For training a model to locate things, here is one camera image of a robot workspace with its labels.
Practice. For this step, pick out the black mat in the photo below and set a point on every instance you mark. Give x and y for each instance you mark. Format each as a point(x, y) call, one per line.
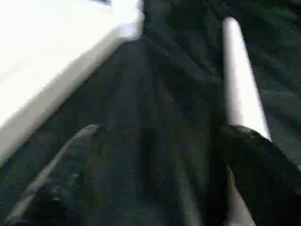
point(164, 94)

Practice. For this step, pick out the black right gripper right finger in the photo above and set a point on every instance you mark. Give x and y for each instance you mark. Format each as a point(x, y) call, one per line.
point(265, 179)

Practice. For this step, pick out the white plastic table top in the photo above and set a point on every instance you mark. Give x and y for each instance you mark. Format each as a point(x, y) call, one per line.
point(47, 58)

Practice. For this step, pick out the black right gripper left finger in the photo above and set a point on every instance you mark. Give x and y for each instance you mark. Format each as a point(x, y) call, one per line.
point(58, 183)

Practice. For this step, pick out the white plastic table leg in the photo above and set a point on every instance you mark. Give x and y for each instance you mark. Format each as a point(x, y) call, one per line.
point(240, 75)

